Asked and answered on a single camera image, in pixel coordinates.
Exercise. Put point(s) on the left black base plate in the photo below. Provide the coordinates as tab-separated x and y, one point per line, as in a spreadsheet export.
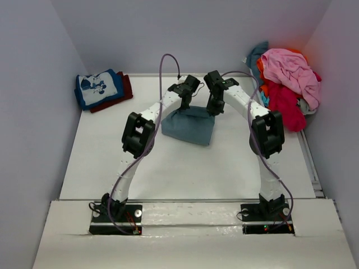
129	222

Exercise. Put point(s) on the teal t shirt in pile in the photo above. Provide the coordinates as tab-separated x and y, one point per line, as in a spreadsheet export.
253	56

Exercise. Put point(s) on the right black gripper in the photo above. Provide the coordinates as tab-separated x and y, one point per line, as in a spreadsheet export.
212	108

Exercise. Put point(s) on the grey-blue t shirt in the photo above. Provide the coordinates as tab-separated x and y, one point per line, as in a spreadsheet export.
193	125

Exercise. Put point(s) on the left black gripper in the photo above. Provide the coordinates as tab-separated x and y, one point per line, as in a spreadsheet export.
184	107

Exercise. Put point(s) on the light blue t shirt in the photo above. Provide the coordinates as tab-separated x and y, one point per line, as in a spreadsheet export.
265	100

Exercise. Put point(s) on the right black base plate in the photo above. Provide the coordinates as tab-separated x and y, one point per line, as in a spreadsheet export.
254	221

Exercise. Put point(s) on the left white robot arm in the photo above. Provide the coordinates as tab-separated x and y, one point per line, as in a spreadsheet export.
138	140

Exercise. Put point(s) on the pink t shirt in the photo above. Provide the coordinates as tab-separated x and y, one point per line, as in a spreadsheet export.
290	69

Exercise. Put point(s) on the magenta t shirt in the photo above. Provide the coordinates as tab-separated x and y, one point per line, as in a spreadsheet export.
284	100

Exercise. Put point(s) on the folded blue mickey t shirt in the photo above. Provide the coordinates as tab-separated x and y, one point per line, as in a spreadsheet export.
90	90

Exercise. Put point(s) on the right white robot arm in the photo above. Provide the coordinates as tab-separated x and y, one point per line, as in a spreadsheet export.
266	141

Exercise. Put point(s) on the folded dark red t shirt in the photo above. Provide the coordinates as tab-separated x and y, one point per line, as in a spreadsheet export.
116	99

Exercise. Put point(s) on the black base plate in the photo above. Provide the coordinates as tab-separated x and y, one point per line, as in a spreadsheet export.
254	221
129	222

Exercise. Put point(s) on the grey white t shirt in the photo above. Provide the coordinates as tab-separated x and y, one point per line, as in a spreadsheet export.
304	107

